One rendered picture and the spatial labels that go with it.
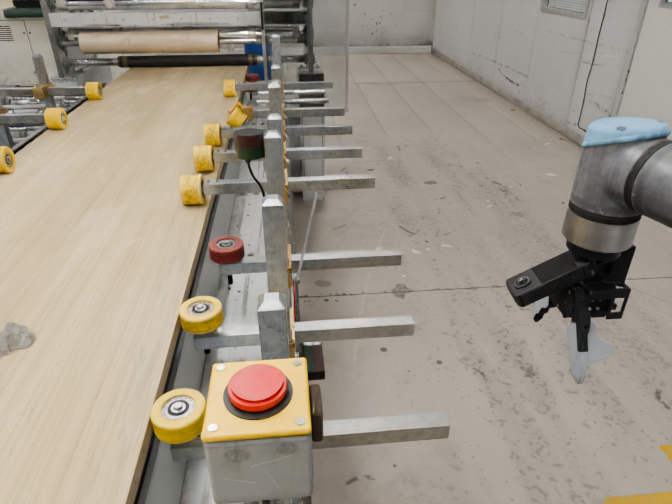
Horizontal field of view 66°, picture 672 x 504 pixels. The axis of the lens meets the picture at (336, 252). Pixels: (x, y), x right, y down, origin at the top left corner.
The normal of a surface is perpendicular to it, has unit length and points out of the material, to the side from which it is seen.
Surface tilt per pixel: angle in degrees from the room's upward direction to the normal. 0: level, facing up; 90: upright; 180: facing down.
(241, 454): 90
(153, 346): 0
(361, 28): 90
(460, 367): 0
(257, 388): 0
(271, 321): 90
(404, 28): 90
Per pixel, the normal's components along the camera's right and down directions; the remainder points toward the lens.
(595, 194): -0.72, 0.35
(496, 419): 0.00, -0.87
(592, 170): -0.93, 0.16
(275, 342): 0.10, 0.50
